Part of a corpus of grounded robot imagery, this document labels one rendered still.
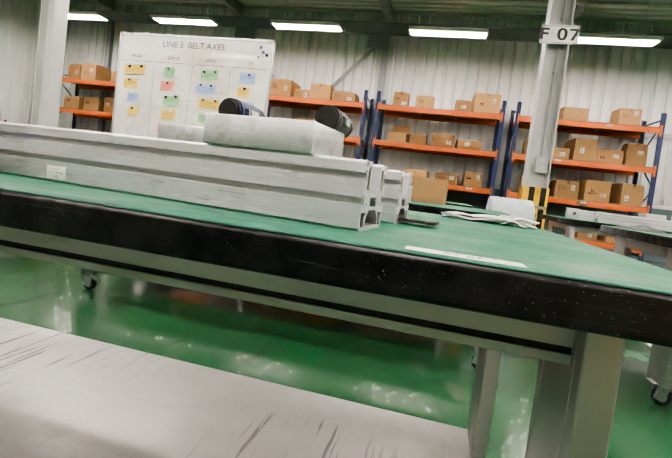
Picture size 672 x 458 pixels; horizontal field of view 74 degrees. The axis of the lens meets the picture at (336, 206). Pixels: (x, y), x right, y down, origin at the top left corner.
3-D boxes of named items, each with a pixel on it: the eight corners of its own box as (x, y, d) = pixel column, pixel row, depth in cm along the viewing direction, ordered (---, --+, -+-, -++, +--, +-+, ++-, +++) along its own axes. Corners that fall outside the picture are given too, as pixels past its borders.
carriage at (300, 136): (199, 162, 60) (205, 112, 60) (244, 168, 70) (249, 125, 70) (308, 176, 54) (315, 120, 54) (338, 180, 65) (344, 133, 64)
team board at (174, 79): (82, 244, 397) (104, 23, 387) (121, 239, 446) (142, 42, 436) (237, 273, 364) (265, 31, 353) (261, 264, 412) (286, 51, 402)
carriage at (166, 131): (155, 157, 86) (158, 122, 86) (192, 162, 97) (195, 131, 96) (225, 166, 81) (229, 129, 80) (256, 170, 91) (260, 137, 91)
